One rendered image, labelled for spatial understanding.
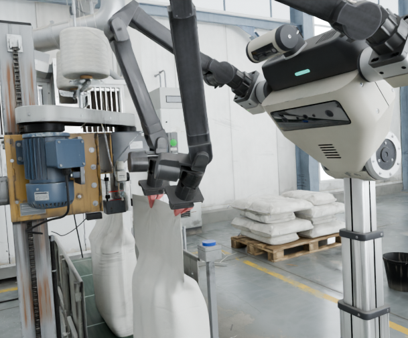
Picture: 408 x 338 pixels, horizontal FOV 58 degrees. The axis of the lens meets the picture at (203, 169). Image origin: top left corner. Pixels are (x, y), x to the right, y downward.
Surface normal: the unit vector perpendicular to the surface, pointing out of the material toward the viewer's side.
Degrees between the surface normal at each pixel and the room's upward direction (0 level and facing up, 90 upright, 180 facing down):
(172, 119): 90
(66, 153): 90
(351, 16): 121
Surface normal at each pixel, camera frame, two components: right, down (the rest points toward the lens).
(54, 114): 0.64, 0.00
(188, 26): 0.20, 0.68
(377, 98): 0.46, 0.02
